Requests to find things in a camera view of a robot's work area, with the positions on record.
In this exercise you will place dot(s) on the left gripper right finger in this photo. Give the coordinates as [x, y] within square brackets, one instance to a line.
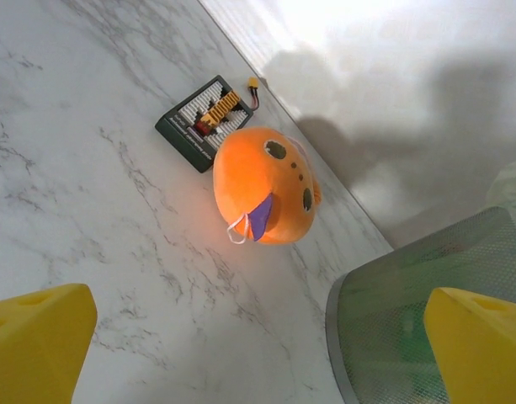
[485, 353]

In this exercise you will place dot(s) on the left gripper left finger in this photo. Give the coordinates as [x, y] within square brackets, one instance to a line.
[34, 349]

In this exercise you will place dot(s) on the translucent green waste bin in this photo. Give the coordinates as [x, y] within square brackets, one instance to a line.
[388, 328]

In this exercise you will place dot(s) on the pale green bin liner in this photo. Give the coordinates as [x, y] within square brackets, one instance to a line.
[512, 185]

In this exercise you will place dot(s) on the black charging board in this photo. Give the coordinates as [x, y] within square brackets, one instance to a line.
[186, 134]

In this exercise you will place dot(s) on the orange plush toy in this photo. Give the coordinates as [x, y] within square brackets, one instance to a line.
[257, 177]

